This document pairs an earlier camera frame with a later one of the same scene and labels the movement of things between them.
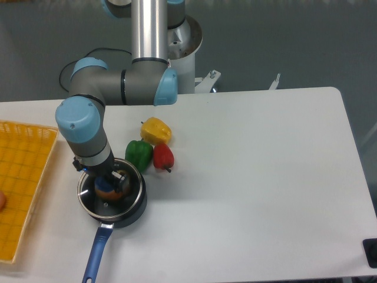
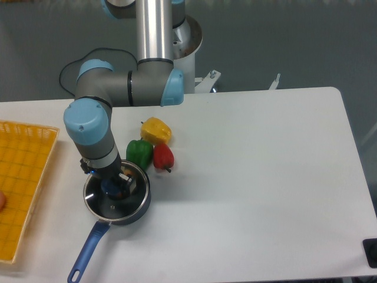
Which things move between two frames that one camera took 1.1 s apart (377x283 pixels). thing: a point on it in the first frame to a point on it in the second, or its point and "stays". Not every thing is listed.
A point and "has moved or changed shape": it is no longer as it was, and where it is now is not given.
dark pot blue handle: (115, 201) has moved or changed shape
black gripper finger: (77, 164) to (84, 165)
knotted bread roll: (112, 195) to (126, 172)
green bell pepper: (139, 153) stays
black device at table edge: (370, 247) stays
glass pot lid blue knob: (113, 196) has moved or changed shape
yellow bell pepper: (155, 131) stays
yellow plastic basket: (25, 150) stays
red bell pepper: (163, 157) stays
